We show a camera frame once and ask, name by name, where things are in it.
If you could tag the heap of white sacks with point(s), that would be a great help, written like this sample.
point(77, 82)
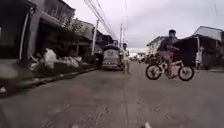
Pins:
point(50, 56)

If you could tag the utility pole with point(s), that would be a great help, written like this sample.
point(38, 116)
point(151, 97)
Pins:
point(94, 36)
point(120, 33)

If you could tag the person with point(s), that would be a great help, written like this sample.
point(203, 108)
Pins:
point(166, 45)
point(125, 55)

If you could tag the grey concrete road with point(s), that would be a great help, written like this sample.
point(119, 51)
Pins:
point(110, 100)

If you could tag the bicycle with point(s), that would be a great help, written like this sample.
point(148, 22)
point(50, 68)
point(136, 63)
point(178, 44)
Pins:
point(154, 71)

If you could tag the vehicle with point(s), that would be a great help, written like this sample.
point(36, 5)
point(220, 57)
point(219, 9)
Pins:
point(110, 58)

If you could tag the concrete kerb strip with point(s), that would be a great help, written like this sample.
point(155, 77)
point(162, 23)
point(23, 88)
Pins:
point(40, 80)

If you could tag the row of low buildings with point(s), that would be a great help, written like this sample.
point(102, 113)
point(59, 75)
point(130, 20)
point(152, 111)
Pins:
point(186, 50)

